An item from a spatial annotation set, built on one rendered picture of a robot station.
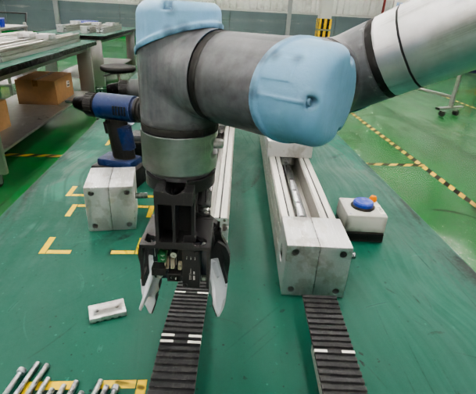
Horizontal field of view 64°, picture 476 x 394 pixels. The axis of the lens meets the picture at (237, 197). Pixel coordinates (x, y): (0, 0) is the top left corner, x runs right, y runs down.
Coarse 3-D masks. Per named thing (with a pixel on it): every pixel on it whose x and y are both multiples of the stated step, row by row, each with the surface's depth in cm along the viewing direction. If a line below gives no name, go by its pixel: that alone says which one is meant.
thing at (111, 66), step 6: (102, 66) 370; (108, 66) 370; (114, 66) 375; (120, 66) 377; (126, 66) 378; (132, 66) 378; (108, 72) 368; (114, 72) 367; (120, 72) 368; (126, 72) 371; (132, 72) 380
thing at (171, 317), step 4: (168, 316) 51; (172, 316) 51; (176, 316) 51; (180, 316) 51; (184, 316) 51; (188, 316) 51; (192, 316) 51; (196, 316) 51; (200, 316) 51; (204, 316) 51; (168, 320) 50; (172, 320) 50; (176, 320) 50; (180, 320) 50; (184, 320) 50; (188, 320) 50; (192, 320) 50; (196, 320) 50; (200, 320) 50
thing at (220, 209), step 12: (228, 132) 110; (228, 144) 101; (228, 156) 92; (216, 168) 96; (228, 168) 85; (216, 180) 89; (228, 180) 79; (216, 192) 83; (228, 192) 74; (216, 204) 69; (228, 204) 70; (216, 216) 65; (228, 216) 66
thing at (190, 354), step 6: (162, 348) 46; (168, 348) 46; (174, 348) 46; (180, 348) 46; (186, 348) 46; (192, 348) 46; (198, 348) 46; (156, 354) 45; (162, 354) 45; (168, 354) 45; (174, 354) 45; (180, 354) 45; (186, 354) 45; (192, 354) 45; (198, 354) 45
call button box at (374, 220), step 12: (348, 204) 78; (336, 216) 82; (348, 216) 74; (360, 216) 74; (372, 216) 74; (384, 216) 74; (348, 228) 75; (360, 228) 75; (372, 228) 75; (384, 228) 75; (360, 240) 76; (372, 240) 76
